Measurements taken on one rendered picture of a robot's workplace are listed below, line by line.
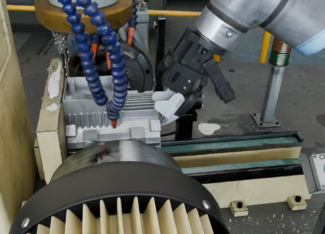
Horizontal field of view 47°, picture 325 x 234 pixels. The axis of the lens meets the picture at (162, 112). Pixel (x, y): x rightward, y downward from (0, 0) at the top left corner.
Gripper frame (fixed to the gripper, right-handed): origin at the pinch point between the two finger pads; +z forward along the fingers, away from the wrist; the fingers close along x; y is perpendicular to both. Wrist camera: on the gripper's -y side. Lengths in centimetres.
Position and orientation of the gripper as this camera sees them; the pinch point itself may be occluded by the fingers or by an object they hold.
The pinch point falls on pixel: (166, 121)
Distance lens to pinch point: 80.1
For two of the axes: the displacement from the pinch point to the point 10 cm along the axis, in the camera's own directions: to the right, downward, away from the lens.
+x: 1.5, 5.5, -8.2
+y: -8.4, -3.6, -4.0
